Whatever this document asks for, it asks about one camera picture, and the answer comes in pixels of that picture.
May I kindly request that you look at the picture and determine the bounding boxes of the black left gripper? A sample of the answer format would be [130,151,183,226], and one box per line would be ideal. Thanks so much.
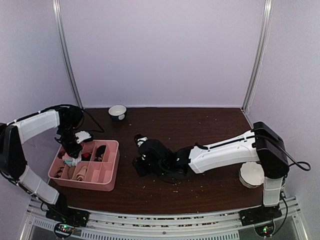
[58,124,84,159]

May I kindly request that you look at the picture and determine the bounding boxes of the pink sock with teal patches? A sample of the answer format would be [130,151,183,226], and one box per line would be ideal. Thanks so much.
[62,153,82,168]

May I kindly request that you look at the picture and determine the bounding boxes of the brown beige argyle sock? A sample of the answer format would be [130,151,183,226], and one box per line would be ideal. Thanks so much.
[94,145,107,162]

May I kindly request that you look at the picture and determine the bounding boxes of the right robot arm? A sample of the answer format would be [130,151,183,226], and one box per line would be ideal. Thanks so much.
[132,121,311,221]

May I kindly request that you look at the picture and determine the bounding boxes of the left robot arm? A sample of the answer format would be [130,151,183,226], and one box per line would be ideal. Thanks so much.
[0,104,84,222]

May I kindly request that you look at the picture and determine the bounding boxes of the red black argyle rolled sock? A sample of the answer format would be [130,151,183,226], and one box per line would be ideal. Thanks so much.
[81,152,92,162]

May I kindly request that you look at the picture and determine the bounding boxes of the pink plastic organizer tray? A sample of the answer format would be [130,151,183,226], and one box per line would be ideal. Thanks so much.
[48,140,120,192]

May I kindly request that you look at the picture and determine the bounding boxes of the dark blue white bowl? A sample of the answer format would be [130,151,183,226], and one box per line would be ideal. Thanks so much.
[108,104,127,122]

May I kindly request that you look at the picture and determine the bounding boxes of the white paper-lined bowl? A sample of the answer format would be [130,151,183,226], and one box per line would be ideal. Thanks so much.
[239,161,265,189]

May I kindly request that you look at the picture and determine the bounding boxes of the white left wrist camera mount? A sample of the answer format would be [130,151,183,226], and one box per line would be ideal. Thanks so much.
[75,131,93,144]

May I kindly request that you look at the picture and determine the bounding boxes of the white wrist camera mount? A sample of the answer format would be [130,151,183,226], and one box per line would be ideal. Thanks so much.
[75,131,93,144]
[134,134,148,147]

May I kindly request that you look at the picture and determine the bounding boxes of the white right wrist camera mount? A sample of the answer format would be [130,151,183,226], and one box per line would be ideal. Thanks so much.
[134,134,148,147]

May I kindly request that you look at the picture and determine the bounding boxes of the grey aluminium frame post left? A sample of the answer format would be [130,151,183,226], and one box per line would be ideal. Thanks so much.
[52,0,83,108]

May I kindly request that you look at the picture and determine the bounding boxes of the grey aluminium frame post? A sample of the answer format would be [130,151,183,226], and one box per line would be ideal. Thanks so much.
[52,0,83,108]
[241,0,274,123]

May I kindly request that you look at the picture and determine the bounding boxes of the aluminium front rail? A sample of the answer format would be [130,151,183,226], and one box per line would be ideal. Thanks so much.
[19,196,310,240]

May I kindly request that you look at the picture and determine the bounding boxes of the grey aluminium frame post right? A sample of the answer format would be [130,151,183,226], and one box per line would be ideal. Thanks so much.
[241,0,274,123]

